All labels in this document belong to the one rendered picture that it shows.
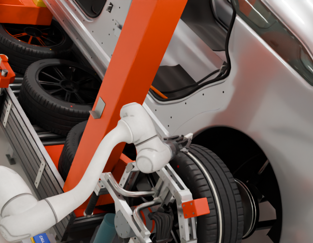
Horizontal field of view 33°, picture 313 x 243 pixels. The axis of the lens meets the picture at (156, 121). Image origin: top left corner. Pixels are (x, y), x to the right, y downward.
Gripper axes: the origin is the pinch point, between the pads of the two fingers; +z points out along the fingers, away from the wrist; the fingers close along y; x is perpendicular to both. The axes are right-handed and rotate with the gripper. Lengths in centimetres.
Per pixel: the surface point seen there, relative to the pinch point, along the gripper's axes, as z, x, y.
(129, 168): -2.2, -25.6, -24.2
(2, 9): 99, -2, -207
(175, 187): -15.9, -17.3, 6.2
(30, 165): 37, -75, -113
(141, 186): 10.4, -39.5, -21.8
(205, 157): 8.2, -9.2, 8.0
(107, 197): 16, -58, -42
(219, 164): 9.7, -10.3, 15.0
